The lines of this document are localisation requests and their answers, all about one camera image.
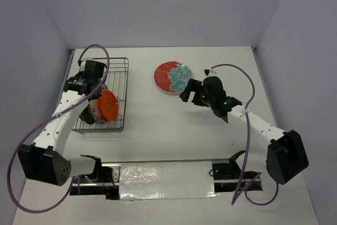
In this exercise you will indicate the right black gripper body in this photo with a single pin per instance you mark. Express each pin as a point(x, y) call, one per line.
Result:
point(208, 100)

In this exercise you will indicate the red and teal plate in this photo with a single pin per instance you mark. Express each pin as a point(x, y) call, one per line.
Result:
point(172, 77)

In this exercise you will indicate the blue floral white plate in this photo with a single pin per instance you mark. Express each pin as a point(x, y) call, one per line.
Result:
point(95, 112)

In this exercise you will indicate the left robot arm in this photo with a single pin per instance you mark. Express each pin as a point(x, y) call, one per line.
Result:
point(43, 159)

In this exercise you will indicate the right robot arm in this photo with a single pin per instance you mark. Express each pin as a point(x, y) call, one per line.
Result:
point(285, 153)

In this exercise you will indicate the orange plastic plate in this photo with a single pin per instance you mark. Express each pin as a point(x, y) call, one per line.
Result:
point(108, 105)

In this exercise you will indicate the silver foil tape sheet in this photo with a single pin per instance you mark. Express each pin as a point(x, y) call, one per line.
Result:
point(166, 180)

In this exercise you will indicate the dark green plate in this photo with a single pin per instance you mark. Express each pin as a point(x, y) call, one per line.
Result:
point(86, 116)

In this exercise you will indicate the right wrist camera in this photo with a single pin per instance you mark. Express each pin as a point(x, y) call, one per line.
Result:
point(210, 72)

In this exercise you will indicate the wire dish rack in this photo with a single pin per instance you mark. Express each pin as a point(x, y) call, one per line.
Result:
point(116, 82)

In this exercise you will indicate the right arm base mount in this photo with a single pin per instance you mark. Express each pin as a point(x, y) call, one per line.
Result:
point(226, 175)

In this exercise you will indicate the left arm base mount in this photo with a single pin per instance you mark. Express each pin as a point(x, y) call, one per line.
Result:
point(106, 184)

